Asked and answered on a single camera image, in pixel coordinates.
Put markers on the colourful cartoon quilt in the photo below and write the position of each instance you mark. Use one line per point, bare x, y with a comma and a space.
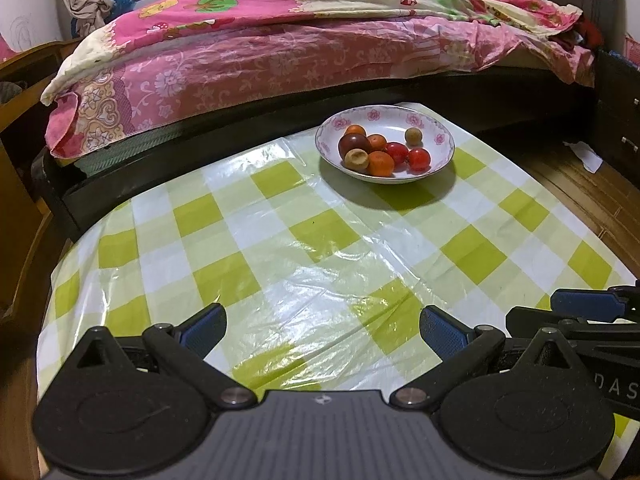
250, 5

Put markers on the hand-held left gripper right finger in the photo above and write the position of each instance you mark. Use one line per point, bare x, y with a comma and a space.
442, 331

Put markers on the large orange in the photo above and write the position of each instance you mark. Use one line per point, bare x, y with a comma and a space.
381, 165

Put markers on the white floral plate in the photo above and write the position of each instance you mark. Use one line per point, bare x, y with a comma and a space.
330, 132

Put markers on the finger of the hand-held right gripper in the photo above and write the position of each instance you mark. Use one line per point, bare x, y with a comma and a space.
530, 321
585, 302

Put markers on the dented brown round fruit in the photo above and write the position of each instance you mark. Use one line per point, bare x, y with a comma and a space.
356, 161

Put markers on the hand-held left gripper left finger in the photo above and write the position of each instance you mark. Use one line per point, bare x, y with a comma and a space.
205, 327

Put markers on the blue cloth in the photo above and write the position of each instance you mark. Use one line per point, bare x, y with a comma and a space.
117, 0

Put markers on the smooth brown round fruit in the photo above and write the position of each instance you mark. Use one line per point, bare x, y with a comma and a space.
414, 136

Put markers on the dark red plum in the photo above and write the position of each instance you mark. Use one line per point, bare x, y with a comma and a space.
352, 144

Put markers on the pink floral bedsheet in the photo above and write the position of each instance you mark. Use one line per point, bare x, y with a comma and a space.
250, 65

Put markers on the bed with pink quilt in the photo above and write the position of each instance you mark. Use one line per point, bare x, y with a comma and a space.
500, 90

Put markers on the white paper scrap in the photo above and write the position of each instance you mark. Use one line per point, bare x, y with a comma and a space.
586, 156

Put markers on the red cherry tomato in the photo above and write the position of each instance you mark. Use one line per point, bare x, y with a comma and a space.
397, 152
420, 159

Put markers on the dark wooden nightstand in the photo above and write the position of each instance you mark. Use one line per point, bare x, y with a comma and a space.
620, 120

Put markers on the small tangerine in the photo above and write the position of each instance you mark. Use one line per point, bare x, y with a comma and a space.
356, 130
376, 142

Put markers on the brown wooden cabinet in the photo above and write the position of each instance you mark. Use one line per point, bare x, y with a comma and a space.
20, 160

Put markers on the grey mattress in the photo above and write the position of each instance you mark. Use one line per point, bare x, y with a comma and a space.
140, 145

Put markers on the pink item on nightstand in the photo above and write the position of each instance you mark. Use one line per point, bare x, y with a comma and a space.
632, 50

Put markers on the red cloth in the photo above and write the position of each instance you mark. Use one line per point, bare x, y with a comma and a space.
590, 30

